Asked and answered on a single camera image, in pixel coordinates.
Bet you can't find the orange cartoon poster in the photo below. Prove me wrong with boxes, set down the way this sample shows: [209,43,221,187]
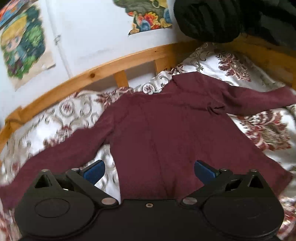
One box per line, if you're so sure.
[0,0,36,29]

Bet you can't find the wooden bed frame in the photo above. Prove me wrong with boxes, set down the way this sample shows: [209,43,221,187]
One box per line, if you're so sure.
[1,34,295,148]

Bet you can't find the landscape flower poster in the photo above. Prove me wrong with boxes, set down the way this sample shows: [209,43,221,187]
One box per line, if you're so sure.
[113,0,173,35]

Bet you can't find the white wall conduit pipe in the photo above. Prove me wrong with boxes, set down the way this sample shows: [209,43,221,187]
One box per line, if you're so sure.
[45,0,73,79]

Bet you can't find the black quilted jacket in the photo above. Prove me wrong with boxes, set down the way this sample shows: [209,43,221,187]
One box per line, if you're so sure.
[174,0,295,50]

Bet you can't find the blond cartoon boy poster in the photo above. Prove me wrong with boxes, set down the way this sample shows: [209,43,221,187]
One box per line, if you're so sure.
[1,1,56,90]

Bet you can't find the maroon long-sleeve shirt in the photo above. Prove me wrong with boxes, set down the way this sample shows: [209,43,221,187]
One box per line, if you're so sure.
[1,72,295,210]

